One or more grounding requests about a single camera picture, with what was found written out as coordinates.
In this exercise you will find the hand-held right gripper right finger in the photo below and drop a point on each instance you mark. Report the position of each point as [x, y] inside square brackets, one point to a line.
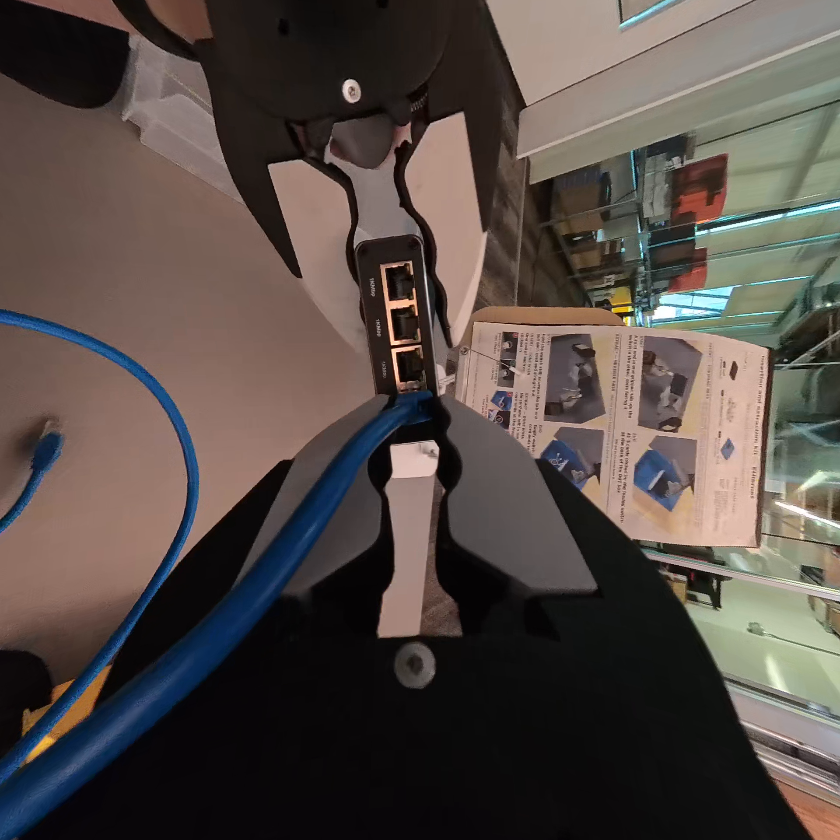
[505, 525]

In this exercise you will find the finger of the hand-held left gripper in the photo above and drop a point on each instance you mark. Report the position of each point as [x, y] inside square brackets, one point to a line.
[456, 216]
[308, 210]

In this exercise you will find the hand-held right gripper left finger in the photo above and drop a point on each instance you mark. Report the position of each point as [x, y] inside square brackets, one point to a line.
[359, 505]

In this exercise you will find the black ethernet splitter box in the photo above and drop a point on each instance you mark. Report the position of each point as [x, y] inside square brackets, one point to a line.
[374, 377]

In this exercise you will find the yellow plastic bin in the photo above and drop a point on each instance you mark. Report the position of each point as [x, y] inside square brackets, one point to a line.
[92, 689]

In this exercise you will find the white stand base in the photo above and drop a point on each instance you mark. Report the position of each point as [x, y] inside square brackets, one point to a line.
[413, 459]

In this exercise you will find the instruction sheet on wooden board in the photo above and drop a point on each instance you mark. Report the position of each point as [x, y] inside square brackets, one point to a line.
[558, 313]

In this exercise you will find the clear plastic divided bin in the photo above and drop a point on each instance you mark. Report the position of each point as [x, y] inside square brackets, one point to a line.
[177, 118]

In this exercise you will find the printed instruction sheet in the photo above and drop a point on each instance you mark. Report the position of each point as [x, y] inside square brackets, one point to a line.
[656, 426]

